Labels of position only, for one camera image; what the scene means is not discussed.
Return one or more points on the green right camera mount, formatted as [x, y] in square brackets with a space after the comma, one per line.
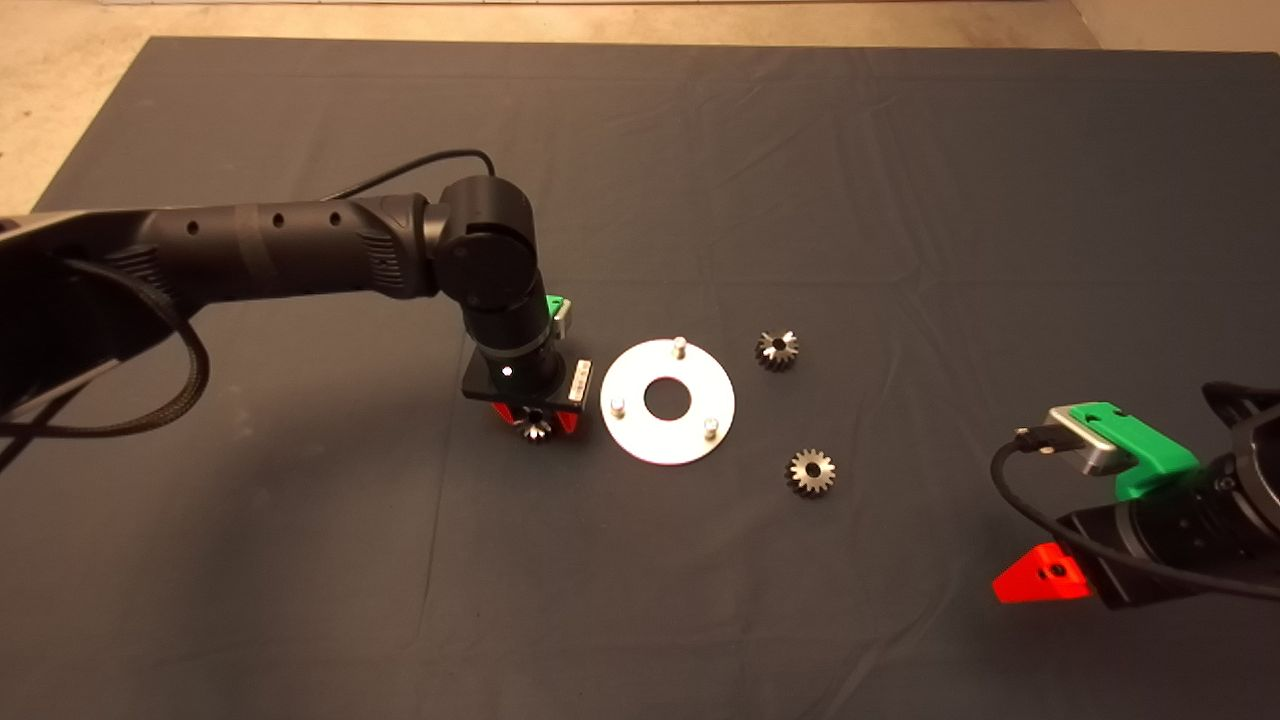
[1150, 470]

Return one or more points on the dark grey table cloth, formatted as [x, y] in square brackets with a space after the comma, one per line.
[800, 150]

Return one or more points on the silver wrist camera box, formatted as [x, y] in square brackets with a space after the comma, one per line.
[1085, 445]
[566, 320]

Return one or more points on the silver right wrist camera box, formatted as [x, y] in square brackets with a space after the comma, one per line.
[1085, 445]

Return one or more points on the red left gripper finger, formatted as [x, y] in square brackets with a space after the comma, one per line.
[570, 421]
[505, 414]

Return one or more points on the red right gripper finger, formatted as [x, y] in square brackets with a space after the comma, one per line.
[1045, 578]

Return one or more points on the round metal carrier plate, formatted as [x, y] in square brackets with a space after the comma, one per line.
[640, 440]

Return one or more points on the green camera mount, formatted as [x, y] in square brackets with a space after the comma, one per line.
[553, 305]
[1150, 470]

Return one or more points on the green left camera mount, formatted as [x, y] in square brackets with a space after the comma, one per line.
[553, 305]

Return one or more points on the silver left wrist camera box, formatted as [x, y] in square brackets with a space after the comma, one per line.
[566, 320]

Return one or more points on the small steel planetary gear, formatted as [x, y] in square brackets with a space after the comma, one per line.
[765, 357]
[800, 485]
[535, 430]

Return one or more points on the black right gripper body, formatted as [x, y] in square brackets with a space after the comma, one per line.
[1110, 560]

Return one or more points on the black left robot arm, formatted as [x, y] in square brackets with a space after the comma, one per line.
[300, 250]

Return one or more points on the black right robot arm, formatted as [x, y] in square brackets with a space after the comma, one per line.
[1240, 520]

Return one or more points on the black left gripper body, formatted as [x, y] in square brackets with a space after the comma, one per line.
[480, 388]

